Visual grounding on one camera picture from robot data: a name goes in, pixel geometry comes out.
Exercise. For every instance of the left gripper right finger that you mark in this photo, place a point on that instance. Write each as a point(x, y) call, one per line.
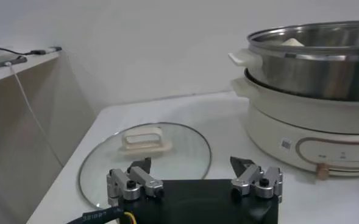
point(258, 182)

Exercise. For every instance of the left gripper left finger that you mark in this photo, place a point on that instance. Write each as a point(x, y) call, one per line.
point(127, 185)

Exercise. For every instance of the glass pot lid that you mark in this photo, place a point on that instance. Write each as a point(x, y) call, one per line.
point(182, 152)

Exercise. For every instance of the white steamed baozi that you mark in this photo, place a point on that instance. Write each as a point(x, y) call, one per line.
point(293, 42)

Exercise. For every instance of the steel steamer basket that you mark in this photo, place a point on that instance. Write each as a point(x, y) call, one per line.
point(304, 76)

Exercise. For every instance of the cream electric cooker base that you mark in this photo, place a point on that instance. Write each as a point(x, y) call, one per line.
point(273, 121)

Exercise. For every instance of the white side desk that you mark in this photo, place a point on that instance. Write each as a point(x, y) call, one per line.
point(36, 61)

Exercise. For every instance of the black USB adapter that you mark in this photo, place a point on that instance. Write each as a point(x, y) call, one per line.
point(53, 48)

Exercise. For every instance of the black smartphone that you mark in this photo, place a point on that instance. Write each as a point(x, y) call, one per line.
point(2, 61)

